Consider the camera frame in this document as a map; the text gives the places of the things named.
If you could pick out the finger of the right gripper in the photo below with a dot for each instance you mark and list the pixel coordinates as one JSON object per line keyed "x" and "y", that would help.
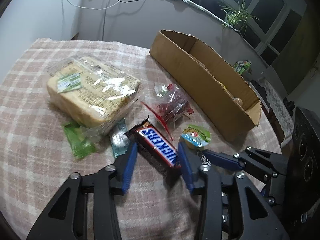
{"x": 252, "y": 160}

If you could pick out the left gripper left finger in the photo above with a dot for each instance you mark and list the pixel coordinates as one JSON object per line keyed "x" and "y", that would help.
{"x": 65, "y": 216}

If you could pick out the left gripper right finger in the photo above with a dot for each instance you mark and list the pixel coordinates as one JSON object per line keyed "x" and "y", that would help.
{"x": 234, "y": 202}

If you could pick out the green lid jelly cup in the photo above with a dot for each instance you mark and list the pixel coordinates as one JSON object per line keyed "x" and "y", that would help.
{"x": 196, "y": 137}

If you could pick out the green snack packet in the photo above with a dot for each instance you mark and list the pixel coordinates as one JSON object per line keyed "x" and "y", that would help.
{"x": 81, "y": 145}

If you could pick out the clear green candy packet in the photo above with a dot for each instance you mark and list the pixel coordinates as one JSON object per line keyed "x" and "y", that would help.
{"x": 119, "y": 140}

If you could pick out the red dates clear bag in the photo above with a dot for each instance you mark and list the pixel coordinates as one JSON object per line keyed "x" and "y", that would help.
{"x": 169, "y": 103}

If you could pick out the packaged sliced bread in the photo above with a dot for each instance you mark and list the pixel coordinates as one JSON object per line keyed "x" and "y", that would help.
{"x": 94, "y": 94}

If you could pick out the chocolate egg pink cup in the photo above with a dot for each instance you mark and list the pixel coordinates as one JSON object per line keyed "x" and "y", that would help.
{"x": 238, "y": 101}

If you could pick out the lace covered side table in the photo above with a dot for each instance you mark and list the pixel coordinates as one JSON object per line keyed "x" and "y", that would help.
{"x": 277, "y": 114}

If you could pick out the cardboard box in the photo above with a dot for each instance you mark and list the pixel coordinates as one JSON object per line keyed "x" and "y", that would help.
{"x": 209, "y": 80}

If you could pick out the green snack carton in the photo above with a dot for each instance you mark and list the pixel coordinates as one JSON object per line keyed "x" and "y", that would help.
{"x": 242, "y": 66}

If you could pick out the potted spider plant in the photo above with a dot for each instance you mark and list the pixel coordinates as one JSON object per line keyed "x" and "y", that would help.
{"x": 237, "y": 18}

